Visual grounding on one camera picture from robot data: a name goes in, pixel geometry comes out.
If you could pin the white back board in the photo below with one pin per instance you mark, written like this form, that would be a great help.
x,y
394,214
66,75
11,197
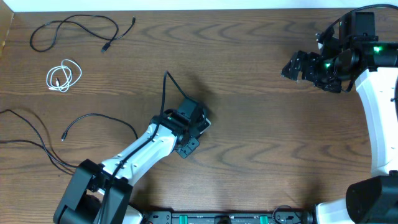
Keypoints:
x,y
155,5

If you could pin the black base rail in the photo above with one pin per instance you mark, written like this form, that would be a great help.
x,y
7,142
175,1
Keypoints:
x,y
278,216

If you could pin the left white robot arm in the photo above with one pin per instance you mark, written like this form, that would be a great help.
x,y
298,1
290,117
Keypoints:
x,y
100,193

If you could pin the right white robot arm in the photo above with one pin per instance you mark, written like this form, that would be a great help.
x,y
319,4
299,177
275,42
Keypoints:
x,y
371,67

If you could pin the cardboard side panel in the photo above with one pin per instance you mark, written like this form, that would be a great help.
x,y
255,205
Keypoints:
x,y
6,18

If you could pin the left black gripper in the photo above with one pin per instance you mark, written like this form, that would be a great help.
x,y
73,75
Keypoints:
x,y
187,151

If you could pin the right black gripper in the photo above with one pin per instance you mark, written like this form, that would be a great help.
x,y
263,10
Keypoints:
x,y
311,59

